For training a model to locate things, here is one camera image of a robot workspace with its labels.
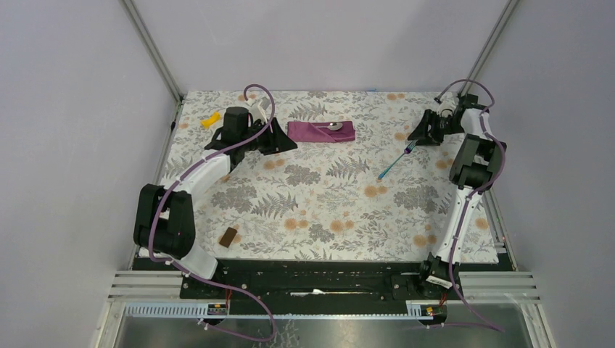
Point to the purple cloth napkin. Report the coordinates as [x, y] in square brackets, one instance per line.
[305, 132]

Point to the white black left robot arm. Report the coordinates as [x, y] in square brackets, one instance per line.
[165, 223]

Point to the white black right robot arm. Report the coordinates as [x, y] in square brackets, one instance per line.
[477, 165]

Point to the iridescent fork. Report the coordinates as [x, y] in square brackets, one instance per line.
[407, 150]

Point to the floral patterned table mat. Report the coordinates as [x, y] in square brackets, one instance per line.
[324, 201]

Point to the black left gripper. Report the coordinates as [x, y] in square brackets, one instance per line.
[277, 141]

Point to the brown rectangular block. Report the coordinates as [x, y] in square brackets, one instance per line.
[227, 239]

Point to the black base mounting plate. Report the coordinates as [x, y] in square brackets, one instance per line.
[292, 287]

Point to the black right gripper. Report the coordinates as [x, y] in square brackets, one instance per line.
[429, 138]

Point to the silver spoon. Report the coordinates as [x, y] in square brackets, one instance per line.
[331, 126]

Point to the yellow plastic block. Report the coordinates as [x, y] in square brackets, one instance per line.
[211, 120]

